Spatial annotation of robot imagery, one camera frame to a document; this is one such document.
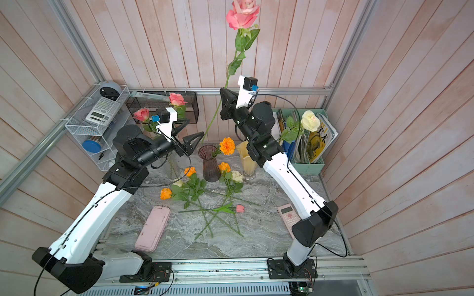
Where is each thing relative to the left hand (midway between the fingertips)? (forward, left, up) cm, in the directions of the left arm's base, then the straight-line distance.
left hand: (196, 129), depth 59 cm
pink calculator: (-11, -40, -46) cm, 62 cm away
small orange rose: (+13, +12, -43) cm, 46 cm away
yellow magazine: (+26, -59, -30) cm, 71 cm away
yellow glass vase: (+9, -20, -29) cm, 37 cm away
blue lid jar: (+7, +48, -16) cm, 51 cm away
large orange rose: (+1, +13, -46) cm, 47 cm away
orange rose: (+16, -7, -43) cm, 46 cm away
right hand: (+9, -7, +9) cm, 15 cm away
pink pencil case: (-19, +25, -45) cm, 55 cm away
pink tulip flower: (-7, -9, -46) cm, 47 cm away
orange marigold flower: (+6, -10, -14) cm, 18 cm away
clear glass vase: (+13, +20, -42) cm, 48 cm away
